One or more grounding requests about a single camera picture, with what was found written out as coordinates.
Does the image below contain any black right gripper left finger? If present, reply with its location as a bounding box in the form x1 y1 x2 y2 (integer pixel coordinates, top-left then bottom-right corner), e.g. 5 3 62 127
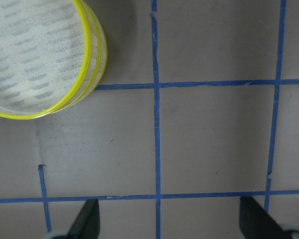
67 199 100 239

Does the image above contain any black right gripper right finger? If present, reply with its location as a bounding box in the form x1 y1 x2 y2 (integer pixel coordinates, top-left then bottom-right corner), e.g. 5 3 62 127
239 197 294 239

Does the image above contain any yellow-rimmed steamer layer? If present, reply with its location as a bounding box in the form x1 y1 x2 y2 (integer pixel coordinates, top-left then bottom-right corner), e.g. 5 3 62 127
0 0 108 120

